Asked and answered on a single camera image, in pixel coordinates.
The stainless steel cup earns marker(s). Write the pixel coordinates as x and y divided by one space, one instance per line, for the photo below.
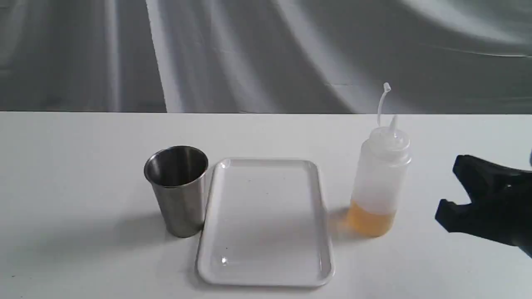
177 176

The plastic squeeze bottle with oil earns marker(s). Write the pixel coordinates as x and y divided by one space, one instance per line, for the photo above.
381 170

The white rectangular plastic tray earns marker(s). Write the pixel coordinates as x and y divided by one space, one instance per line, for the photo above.
266 225

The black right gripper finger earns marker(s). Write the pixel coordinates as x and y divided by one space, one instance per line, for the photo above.
481 178
502 221

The grey fabric backdrop curtain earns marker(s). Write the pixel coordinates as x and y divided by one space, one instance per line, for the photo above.
267 56

